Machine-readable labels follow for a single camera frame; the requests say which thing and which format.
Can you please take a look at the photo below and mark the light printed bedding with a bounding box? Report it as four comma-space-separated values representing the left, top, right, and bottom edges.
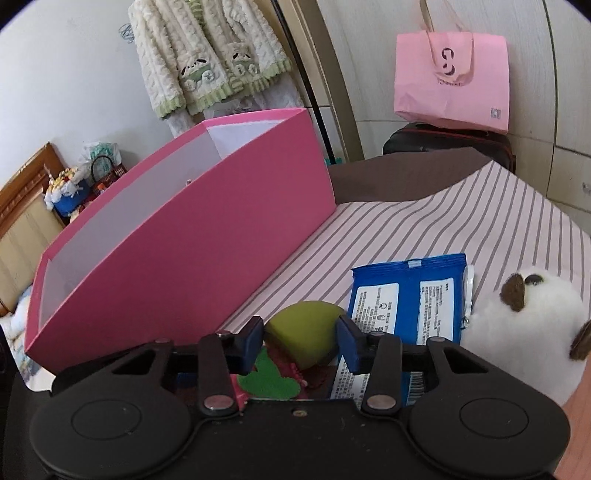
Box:
0, 295, 52, 394

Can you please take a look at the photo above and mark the cream fleece pajama jacket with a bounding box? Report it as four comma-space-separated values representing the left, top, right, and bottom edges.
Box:
128, 0, 293, 119

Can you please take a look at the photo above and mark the white plush dog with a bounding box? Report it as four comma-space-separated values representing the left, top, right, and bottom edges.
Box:
460, 270, 591, 408

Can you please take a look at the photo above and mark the pink paper shopping bag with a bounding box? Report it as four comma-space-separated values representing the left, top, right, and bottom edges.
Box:
393, 0, 511, 135

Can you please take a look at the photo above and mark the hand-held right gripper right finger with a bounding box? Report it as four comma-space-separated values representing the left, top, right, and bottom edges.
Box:
336, 315, 546, 414

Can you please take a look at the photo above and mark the black metal clothes rack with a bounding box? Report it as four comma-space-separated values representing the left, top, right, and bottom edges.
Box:
271, 0, 339, 163

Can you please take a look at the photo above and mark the pink cardboard box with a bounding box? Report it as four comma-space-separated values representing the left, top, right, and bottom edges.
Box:
25, 108, 337, 373

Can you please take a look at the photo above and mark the green mango toy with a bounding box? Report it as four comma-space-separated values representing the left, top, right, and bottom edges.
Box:
263, 300, 348, 370

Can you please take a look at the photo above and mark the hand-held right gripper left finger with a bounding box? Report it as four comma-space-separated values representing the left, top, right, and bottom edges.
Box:
52, 318, 264, 414

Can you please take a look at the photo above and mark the small woven basket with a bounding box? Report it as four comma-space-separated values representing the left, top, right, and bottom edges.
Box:
89, 156, 128, 195

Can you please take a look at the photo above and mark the light wood cabinet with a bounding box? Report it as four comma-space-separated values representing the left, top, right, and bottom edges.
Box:
277, 0, 366, 162

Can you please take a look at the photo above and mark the wooden headboard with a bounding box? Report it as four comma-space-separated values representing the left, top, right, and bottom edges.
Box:
0, 141, 68, 317

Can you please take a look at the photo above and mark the blue snack packet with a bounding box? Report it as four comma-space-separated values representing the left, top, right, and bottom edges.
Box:
329, 253, 468, 408

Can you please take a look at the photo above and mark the red strawberry plush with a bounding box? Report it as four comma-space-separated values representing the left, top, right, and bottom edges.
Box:
231, 344, 341, 403

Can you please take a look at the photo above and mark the dark suitcase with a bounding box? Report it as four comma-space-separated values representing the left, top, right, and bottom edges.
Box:
382, 121, 517, 174

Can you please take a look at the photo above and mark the blue flower bouquet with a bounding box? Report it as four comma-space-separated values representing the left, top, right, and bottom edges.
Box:
44, 166, 93, 218

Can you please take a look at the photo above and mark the striped sheet with brown band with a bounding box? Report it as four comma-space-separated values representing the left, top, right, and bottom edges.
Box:
222, 150, 591, 348

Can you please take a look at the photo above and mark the beige wardrobe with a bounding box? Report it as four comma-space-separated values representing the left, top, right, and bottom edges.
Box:
318, 0, 591, 217

